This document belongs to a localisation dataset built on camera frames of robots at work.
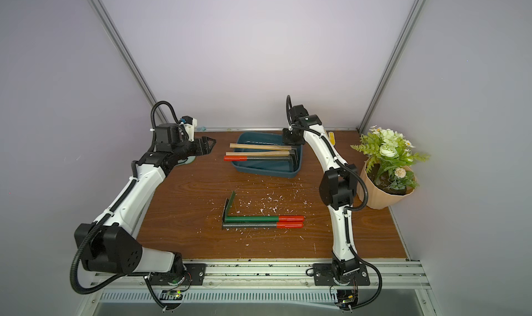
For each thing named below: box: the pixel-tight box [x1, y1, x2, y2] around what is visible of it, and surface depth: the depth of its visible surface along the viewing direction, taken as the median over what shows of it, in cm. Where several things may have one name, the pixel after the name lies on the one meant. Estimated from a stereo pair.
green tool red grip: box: [223, 189, 305, 223], surface depth 87 cm
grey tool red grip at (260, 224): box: [221, 218, 305, 231], surface depth 85 cm
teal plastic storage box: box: [231, 133, 306, 179], surface depth 105 cm
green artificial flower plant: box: [349, 125, 430, 190], surface depth 76 cm
